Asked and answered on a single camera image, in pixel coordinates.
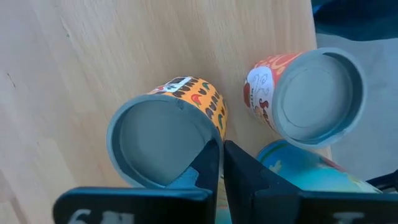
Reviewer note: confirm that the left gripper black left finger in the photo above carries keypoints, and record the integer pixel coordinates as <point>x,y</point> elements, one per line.
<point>140,207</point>

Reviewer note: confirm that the pink patterned container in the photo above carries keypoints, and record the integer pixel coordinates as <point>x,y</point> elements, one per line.
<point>317,99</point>

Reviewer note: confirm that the blue label tin can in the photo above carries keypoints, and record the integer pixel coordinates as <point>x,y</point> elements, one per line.
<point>304,174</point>

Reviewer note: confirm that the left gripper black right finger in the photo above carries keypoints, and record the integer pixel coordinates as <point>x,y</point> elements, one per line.
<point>311,208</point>

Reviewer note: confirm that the colourful patterned box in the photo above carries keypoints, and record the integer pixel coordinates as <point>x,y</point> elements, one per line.
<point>161,137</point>

